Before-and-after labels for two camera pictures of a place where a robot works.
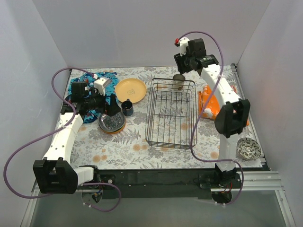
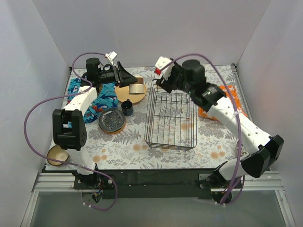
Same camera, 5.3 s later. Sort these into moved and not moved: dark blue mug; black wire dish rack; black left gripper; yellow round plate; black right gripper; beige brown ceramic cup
Moved: black right gripper; black left gripper; beige brown ceramic cup
Not moved: black wire dish rack; yellow round plate; dark blue mug
